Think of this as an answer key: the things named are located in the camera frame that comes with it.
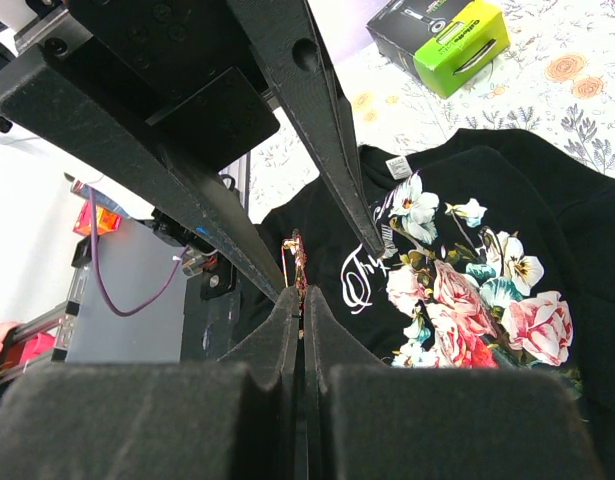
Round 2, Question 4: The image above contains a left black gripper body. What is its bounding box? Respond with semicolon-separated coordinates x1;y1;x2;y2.
16;0;281;174

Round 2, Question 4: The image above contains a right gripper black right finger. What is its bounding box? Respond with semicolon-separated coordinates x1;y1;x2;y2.
304;286;386;479

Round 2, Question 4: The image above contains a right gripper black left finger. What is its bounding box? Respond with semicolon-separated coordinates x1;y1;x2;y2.
220;287;300;479

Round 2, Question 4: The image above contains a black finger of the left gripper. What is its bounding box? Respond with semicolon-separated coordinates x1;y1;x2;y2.
228;1;385;258
0;45;285;301

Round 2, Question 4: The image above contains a red leaf brooch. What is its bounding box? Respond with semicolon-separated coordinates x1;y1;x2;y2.
281;229;308;340

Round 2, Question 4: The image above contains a black floral print t-shirt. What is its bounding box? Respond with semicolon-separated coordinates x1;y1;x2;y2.
257;129;615;479

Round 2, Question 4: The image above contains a black green product box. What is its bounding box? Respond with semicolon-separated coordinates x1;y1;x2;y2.
366;0;510;99

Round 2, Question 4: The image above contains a floral patterned table mat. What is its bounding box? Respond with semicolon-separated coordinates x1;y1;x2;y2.
246;0;615;226

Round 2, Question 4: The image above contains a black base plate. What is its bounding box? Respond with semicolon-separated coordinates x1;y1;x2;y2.
179;209;268;364

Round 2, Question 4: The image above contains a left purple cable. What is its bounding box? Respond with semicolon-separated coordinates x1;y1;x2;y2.
86;187;191;319

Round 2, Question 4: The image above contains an aluminium rail frame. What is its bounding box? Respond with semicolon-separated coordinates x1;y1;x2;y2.
0;300;80;384

